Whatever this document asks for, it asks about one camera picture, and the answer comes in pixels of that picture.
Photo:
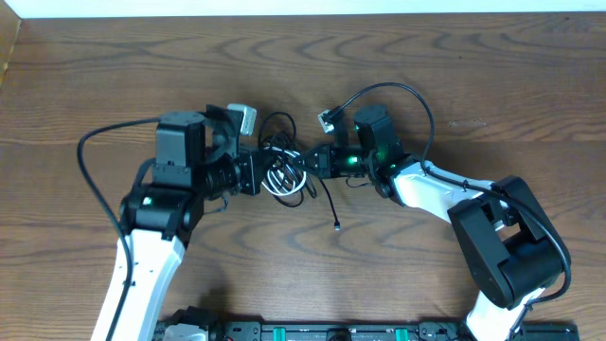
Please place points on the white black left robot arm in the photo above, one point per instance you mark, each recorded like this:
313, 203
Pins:
198, 158

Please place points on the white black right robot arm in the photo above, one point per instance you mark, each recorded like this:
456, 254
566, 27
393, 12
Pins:
512, 249

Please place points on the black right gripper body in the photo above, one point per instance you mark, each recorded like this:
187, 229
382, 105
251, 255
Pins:
345, 162

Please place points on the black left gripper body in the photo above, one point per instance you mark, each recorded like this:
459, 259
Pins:
224, 173

